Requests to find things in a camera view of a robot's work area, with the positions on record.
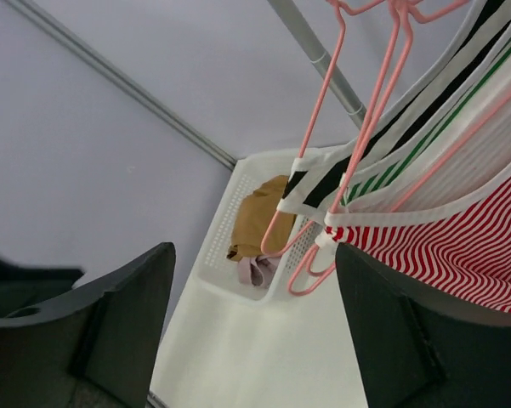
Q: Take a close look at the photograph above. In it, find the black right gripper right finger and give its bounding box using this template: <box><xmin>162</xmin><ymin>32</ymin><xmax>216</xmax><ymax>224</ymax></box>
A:
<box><xmin>335</xmin><ymin>245</ymin><xmax>511</xmax><ymax>407</ymax></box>

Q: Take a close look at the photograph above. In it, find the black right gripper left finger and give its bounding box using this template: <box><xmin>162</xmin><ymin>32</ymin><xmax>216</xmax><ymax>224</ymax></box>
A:
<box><xmin>0</xmin><ymin>242</ymin><xmax>175</xmax><ymax>407</ymax></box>

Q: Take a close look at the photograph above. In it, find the red white striped tank top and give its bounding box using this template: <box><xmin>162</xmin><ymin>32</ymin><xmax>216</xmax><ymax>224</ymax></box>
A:
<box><xmin>318</xmin><ymin>165</ymin><xmax>511</xmax><ymax>314</ymax></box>

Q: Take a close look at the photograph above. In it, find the mauve tank top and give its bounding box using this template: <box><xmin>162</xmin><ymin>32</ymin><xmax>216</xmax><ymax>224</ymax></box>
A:
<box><xmin>236</xmin><ymin>255</ymin><xmax>281</xmax><ymax>288</ymax></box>

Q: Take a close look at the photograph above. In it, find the tan tank top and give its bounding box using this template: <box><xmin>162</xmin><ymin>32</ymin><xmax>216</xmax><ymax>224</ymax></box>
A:
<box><xmin>226</xmin><ymin>175</ymin><xmax>296</xmax><ymax>262</ymax></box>

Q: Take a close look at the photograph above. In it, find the green white striped tank top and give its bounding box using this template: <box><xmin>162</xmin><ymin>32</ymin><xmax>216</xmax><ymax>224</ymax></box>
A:
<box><xmin>340</xmin><ymin>22</ymin><xmax>511</xmax><ymax>206</ymax></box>

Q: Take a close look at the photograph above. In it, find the pink hanger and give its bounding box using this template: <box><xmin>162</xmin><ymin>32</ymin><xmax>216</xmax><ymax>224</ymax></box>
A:
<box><xmin>288</xmin><ymin>0</ymin><xmax>468</xmax><ymax>297</ymax></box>
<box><xmin>321</xmin><ymin>85</ymin><xmax>511</xmax><ymax>246</ymax></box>
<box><xmin>261</xmin><ymin>0</ymin><xmax>383</xmax><ymax>258</ymax></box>

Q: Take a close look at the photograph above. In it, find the black white striped tank top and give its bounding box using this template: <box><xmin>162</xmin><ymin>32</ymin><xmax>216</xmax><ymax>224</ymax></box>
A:
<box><xmin>277</xmin><ymin>1</ymin><xmax>511</xmax><ymax>217</ymax></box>

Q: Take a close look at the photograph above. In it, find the white plastic basket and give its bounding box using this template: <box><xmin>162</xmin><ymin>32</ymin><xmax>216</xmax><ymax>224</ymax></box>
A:
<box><xmin>192</xmin><ymin>145</ymin><xmax>351</xmax><ymax>305</ymax></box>

